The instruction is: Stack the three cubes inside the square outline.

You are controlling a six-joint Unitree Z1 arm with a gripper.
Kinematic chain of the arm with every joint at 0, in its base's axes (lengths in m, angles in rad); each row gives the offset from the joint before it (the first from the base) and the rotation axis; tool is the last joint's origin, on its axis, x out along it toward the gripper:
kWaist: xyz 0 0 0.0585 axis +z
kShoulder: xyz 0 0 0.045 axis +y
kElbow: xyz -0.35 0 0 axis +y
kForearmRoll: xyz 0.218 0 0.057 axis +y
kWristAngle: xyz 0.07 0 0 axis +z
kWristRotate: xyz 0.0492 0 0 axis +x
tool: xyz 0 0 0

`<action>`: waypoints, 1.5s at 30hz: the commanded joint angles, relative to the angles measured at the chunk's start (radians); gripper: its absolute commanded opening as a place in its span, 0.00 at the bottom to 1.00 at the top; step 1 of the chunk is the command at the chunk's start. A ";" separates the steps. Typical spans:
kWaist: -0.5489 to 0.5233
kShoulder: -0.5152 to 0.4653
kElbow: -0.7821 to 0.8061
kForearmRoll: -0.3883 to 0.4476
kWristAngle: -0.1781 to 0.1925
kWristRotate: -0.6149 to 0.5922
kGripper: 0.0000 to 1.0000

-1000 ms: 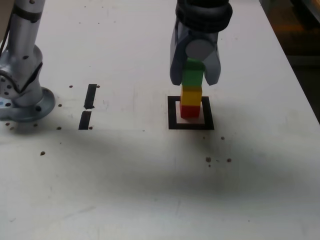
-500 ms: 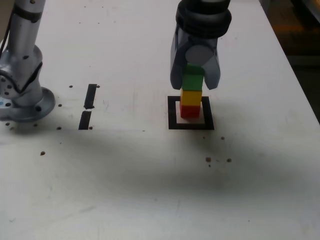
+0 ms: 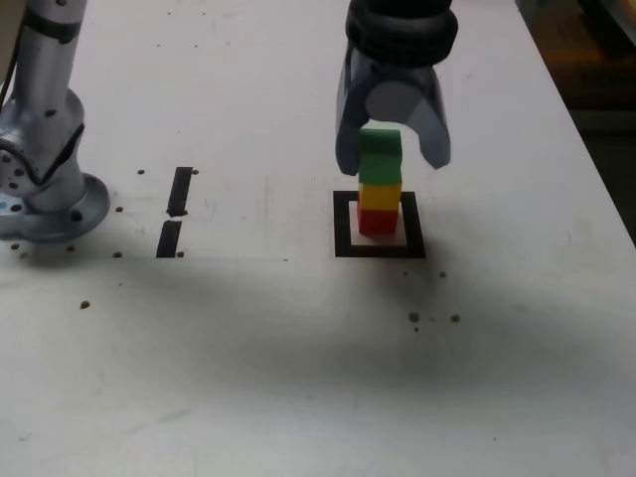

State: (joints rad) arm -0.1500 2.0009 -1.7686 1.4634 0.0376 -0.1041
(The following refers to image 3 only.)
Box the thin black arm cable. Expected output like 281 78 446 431
0 14 26 108

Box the black tape square outline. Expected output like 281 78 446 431
331 190 427 259

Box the green cube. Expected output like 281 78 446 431
358 127 402 185

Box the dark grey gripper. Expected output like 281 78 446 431
334 43 454 176

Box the red cube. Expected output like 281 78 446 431
357 208 398 236

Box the yellow cube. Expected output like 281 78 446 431
358 181 401 213

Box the black tape strip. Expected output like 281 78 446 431
155 166 194 259

